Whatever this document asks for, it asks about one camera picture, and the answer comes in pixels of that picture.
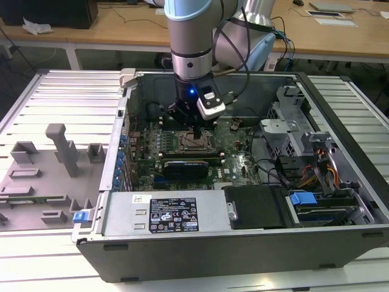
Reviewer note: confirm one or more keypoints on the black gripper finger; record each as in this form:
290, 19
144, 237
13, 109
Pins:
199, 132
176, 113

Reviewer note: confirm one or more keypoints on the silver CPU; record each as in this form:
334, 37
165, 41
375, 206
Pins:
191, 144

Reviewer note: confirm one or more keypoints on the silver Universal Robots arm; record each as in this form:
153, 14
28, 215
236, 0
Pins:
190, 36

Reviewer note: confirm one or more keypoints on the CPU socket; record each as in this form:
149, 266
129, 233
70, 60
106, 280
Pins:
180, 143

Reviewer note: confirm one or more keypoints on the blue slot clip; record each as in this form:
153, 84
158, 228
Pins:
115, 182
120, 156
123, 140
117, 173

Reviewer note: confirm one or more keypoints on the black drive bay cover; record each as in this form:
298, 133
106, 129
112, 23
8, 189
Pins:
258, 207

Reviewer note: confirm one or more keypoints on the black round cooler part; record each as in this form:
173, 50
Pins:
153, 111

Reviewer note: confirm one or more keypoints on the black graphics card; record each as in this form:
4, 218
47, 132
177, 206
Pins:
185, 170

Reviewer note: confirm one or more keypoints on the green motherboard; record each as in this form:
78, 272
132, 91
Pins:
234, 170

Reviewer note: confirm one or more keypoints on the metal drive cage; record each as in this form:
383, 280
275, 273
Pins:
275, 134

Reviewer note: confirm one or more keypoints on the wooden desk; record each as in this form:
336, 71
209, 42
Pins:
121, 33

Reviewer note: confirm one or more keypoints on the grey power supply with label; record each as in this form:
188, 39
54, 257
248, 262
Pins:
127, 213

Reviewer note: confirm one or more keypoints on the blue disk carrier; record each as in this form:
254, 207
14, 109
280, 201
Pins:
302, 200

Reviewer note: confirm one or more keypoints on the black PC case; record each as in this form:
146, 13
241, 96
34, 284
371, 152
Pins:
212, 258

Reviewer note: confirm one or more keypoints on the blue case latch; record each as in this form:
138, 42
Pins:
79, 217

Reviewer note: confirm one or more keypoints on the black computer mouse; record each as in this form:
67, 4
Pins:
298, 2

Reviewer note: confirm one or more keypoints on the grey parts rack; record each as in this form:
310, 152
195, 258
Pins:
45, 182

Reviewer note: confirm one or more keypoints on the black hard disk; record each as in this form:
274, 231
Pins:
328, 213

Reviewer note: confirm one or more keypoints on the black framed tray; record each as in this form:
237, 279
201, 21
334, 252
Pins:
325, 13

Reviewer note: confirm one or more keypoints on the crumpled white paper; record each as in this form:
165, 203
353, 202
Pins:
36, 27

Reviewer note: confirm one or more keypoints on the black box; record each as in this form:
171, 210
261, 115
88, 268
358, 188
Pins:
45, 12

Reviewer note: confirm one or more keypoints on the white paper sheet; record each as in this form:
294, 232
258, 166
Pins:
335, 22

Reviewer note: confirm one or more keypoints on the grey laptop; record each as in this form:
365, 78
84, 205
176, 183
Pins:
331, 6

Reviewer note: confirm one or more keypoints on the green RAM stick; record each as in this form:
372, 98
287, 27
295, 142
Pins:
27, 201

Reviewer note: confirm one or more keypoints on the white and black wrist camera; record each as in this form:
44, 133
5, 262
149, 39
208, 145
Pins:
212, 105

